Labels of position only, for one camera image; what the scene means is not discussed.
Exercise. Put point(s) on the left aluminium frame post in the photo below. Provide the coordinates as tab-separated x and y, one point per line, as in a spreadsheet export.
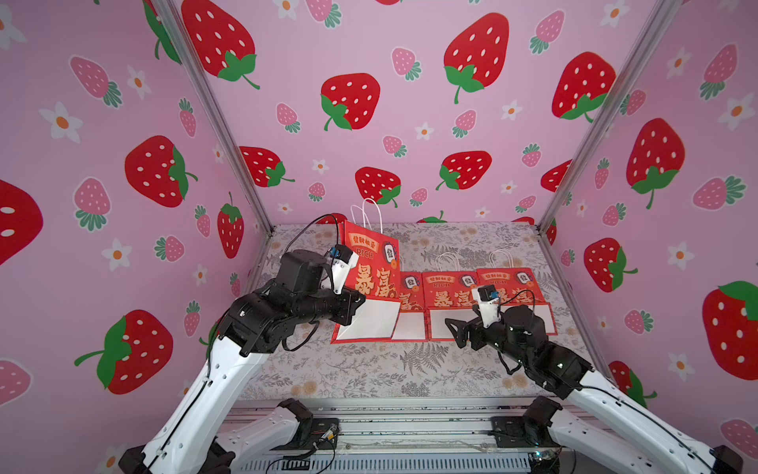
179	37

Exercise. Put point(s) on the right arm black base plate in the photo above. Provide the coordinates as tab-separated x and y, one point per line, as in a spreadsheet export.
517	432

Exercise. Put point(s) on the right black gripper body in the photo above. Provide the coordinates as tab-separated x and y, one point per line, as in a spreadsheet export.
476	335

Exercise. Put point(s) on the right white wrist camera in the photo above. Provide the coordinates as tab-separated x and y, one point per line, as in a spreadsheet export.
487	304

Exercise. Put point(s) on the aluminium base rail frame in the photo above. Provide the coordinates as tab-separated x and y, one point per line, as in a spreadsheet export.
414	435

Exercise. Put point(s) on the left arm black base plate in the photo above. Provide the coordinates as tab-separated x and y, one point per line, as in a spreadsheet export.
320	432

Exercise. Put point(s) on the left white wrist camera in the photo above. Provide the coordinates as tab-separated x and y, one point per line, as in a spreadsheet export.
343	261

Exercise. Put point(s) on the aluminium frame post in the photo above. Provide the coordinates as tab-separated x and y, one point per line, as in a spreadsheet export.
652	33
179	37

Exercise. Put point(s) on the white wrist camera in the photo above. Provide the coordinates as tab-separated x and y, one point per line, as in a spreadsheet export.
343	261
487	304

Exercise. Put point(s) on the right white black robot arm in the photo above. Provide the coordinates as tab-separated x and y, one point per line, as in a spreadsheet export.
588	414

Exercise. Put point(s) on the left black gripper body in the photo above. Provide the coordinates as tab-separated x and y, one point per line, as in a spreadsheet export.
336	308

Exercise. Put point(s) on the right aluminium frame post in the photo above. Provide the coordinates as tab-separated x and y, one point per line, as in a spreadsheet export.
652	33

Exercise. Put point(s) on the red paper bag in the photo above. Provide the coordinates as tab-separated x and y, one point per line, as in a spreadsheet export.
411	323
517	284
447	294
376	274

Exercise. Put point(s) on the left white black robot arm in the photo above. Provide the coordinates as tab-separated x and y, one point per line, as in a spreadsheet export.
308	288

